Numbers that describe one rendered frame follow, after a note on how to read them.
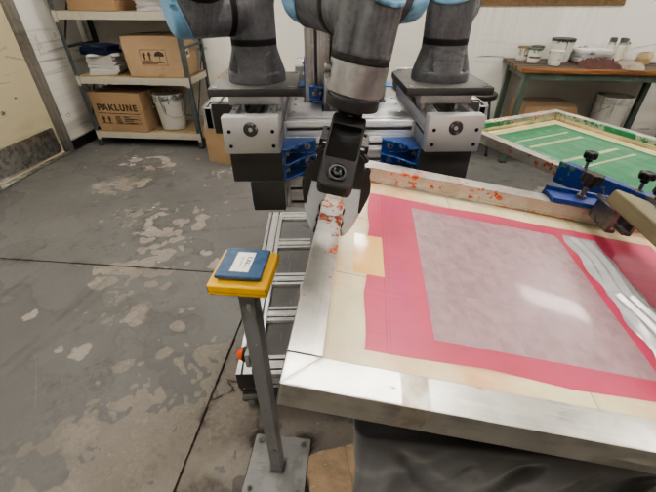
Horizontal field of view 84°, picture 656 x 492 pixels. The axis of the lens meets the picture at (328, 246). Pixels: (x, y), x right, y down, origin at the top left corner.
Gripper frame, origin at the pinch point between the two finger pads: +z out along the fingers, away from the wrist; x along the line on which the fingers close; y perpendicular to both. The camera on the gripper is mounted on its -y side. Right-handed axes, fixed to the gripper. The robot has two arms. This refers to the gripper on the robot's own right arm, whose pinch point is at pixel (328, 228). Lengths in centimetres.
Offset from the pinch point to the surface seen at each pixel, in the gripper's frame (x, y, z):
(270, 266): 10.9, 13.1, 21.4
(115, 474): 60, 4, 126
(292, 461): -3, 15, 115
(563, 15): -182, 380, -40
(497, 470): -31.3, -21.7, 22.2
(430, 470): -22.9, -21.0, 27.3
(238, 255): 18.6, 14.4, 20.9
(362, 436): -10.3, -22.1, 19.1
